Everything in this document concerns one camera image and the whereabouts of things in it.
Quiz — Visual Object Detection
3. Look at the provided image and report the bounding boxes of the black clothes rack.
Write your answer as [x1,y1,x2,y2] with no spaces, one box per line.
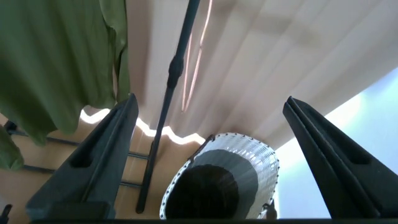
[2,0,202,215]

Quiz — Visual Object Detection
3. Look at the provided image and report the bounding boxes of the white laundry basket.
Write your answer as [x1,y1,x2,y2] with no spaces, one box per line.
[159,133,280,220]

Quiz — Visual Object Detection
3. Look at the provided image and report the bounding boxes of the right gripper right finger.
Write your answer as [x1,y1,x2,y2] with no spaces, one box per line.
[282,96,398,218]

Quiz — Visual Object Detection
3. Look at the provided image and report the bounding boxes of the pink clothes hanger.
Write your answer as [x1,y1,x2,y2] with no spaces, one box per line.
[181,0,214,113]

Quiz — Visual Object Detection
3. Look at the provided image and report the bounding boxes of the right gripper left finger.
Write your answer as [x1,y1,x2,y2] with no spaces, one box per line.
[25,92,140,220]

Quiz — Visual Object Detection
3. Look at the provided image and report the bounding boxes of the green printed shirt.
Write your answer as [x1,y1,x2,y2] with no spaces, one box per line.
[0,0,131,171]

